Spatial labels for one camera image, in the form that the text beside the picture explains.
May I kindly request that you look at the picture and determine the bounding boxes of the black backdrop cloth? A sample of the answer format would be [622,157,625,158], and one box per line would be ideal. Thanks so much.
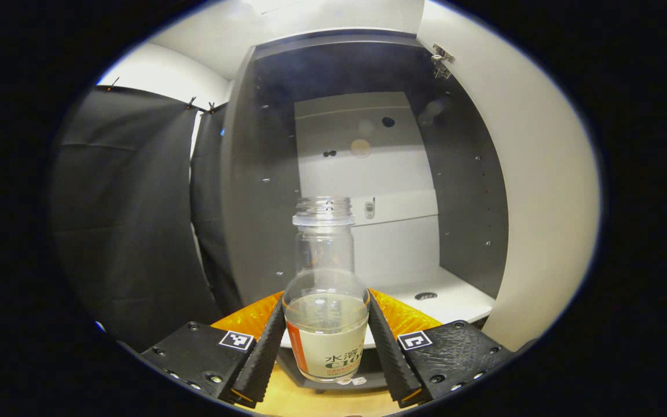
[50,86,243,352]

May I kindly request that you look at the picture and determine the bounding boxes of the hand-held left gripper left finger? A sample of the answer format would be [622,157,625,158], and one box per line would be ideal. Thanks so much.
[140,291,287,408]

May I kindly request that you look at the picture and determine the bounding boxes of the grey cabinet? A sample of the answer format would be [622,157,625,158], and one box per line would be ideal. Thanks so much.
[221,32,511,394]

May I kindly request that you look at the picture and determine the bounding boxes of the white cabinet shelf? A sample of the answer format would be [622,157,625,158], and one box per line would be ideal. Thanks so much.
[280,266,495,349]

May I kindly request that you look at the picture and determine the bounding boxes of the clear plastic bottle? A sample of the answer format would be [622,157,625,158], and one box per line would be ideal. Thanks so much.
[282,196,371,384]

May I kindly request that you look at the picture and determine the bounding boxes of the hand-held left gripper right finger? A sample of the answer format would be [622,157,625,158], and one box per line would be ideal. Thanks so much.
[367,288,534,408]

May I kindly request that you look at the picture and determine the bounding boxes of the metal door hinge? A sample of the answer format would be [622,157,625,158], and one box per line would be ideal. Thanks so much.
[431,43,455,80]

